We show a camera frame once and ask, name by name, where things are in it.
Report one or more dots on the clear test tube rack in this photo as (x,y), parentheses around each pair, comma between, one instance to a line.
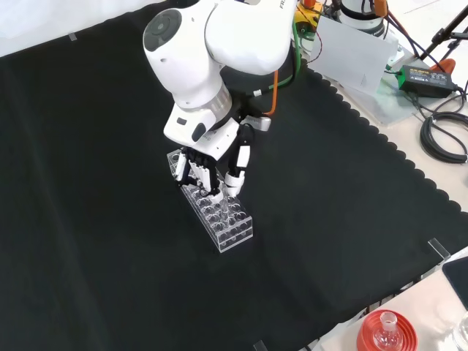
(234,226)

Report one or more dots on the black power adapter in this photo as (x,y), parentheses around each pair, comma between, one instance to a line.
(424,80)

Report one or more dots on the black cloth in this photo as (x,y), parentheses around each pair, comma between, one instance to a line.
(109,219)

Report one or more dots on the round-bottom glass flask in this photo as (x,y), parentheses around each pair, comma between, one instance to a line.
(387,338)

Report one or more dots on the clear glass test tube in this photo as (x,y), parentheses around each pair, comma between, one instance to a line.
(223,210)

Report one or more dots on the clear base plate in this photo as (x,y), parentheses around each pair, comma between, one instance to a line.
(395,109)

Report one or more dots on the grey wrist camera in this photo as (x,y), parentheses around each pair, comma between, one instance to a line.
(261,123)

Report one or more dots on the orange clamp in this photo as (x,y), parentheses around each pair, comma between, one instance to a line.
(448,66)

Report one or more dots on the black tripod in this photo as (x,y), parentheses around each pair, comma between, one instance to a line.
(438,36)

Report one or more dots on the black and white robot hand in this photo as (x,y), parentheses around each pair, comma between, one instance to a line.
(219,140)

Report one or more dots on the yellow stop button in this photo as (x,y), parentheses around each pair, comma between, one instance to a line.
(307,12)

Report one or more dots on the pale board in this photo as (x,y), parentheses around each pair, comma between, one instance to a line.
(347,55)

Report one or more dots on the dark tablet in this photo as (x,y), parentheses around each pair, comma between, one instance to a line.
(459,278)

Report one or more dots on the clear glass vessel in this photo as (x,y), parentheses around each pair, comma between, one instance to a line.
(462,334)

